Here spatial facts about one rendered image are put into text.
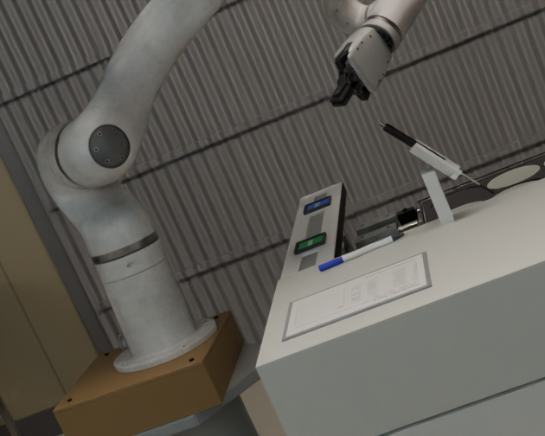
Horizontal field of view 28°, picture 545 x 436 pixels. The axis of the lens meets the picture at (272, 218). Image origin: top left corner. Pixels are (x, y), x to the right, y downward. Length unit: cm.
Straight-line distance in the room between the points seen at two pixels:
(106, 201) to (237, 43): 225
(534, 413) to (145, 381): 65
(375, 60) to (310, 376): 89
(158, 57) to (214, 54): 220
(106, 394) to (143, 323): 14
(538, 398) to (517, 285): 15
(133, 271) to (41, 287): 271
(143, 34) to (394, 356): 79
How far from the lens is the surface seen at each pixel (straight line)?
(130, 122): 180
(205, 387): 175
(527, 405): 142
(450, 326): 137
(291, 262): 180
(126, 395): 178
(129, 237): 181
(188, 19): 191
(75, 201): 188
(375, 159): 409
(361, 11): 227
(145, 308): 183
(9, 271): 454
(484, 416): 142
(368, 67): 212
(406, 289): 143
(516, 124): 409
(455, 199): 201
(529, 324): 138
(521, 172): 202
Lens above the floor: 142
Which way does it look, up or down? 12 degrees down
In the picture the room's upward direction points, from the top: 24 degrees counter-clockwise
